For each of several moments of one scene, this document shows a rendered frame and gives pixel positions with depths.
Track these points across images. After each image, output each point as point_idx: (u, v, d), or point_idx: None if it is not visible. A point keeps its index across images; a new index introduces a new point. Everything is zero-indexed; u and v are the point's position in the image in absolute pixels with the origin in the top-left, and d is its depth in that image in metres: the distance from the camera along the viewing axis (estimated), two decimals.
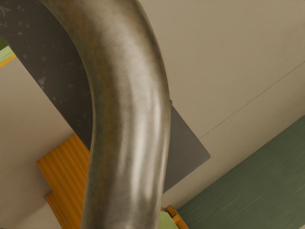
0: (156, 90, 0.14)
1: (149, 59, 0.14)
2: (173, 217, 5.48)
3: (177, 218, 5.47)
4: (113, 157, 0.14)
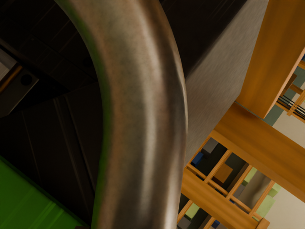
0: (172, 86, 0.13)
1: (164, 52, 0.13)
2: None
3: None
4: (126, 160, 0.13)
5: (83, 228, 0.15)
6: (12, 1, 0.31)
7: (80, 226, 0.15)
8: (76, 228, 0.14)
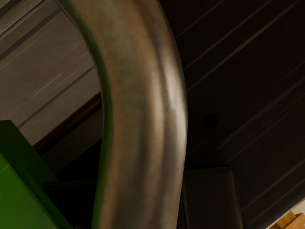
0: (172, 86, 0.13)
1: (164, 52, 0.13)
2: None
3: None
4: (126, 160, 0.13)
5: (83, 228, 0.15)
6: None
7: (80, 226, 0.15)
8: (76, 228, 0.14)
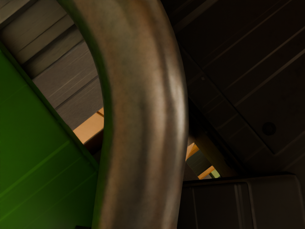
0: (174, 86, 0.13)
1: (165, 52, 0.13)
2: None
3: None
4: (127, 160, 0.13)
5: (83, 228, 0.15)
6: (187, 23, 0.25)
7: (80, 226, 0.15)
8: (76, 228, 0.14)
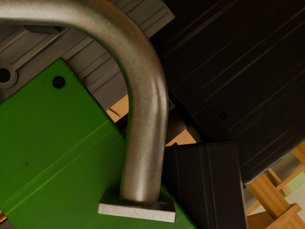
0: (161, 89, 0.29)
1: (157, 74, 0.28)
2: None
3: None
4: (140, 123, 0.28)
5: None
6: (174, 51, 0.40)
7: None
8: None
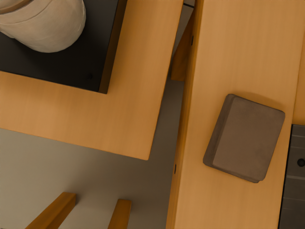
0: None
1: None
2: None
3: None
4: None
5: None
6: None
7: None
8: None
